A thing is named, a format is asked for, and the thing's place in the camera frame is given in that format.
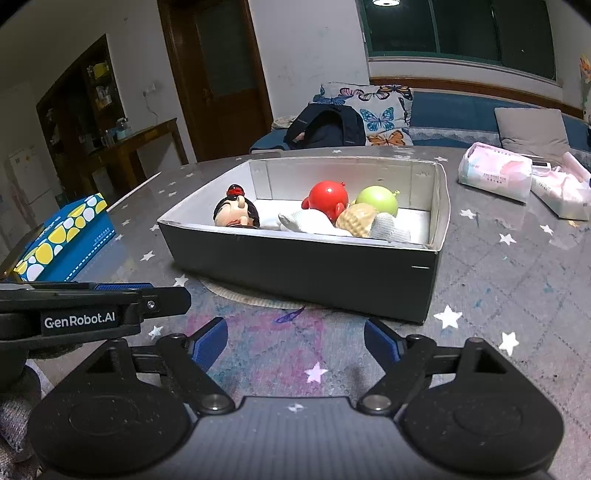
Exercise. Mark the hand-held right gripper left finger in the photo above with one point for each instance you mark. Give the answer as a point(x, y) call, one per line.
point(210, 342)

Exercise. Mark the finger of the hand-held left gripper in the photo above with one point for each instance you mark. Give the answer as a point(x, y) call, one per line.
point(120, 286)
point(166, 302)

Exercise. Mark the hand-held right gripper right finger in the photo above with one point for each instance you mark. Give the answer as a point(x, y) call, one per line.
point(383, 342)

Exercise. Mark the white cardboard box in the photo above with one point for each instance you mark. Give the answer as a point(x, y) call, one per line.
point(300, 281)

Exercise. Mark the red round toy figure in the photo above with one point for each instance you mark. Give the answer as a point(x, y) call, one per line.
point(325, 196)

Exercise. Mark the round woven mat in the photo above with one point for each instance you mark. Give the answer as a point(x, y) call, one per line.
point(249, 297)

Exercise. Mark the blue yellow tissue box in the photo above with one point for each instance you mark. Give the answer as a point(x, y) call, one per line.
point(64, 235)

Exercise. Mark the white knit cloth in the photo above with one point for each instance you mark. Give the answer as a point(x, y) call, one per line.
point(390, 228)

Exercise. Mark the grey star print tablecloth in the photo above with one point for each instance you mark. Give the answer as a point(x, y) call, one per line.
point(485, 286)

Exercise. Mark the black haired doll figure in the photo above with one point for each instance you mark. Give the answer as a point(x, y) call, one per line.
point(235, 207)

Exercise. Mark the beige woven ball toy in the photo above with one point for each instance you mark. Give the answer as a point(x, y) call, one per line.
point(358, 219)

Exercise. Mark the wooden side table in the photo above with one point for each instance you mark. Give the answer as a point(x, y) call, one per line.
point(134, 147)

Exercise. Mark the white plush toy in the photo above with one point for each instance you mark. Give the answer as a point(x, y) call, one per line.
point(304, 221)

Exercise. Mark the green round toy figure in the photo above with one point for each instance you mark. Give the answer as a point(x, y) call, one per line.
point(376, 198)

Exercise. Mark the white fridge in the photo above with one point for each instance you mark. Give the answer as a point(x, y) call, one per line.
point(21, 180)

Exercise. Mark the dark wooden cabinet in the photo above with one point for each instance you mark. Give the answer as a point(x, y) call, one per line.
point(78, 101)

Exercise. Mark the pink tissue pack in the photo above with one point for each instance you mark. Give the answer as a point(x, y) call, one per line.
point(561, 189)
point(496, 173)

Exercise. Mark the dark blue backpack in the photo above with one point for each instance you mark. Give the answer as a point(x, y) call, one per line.
point(323, 127)

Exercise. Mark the butterfly print pillow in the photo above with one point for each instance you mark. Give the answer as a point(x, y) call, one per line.
point(369, 113)

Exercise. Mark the blue sofa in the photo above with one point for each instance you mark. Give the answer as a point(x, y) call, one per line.
point(443, 120)

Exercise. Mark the brown wooden door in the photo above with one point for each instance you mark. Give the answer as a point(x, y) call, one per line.
point(217, 69)

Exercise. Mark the white flat device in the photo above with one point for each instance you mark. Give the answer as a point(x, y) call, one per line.
point(542, 162)

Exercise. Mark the grey pillow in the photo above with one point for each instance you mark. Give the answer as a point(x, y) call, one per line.
point(531, 131)

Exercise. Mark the window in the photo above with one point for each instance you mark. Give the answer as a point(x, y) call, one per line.
point(461, 32)

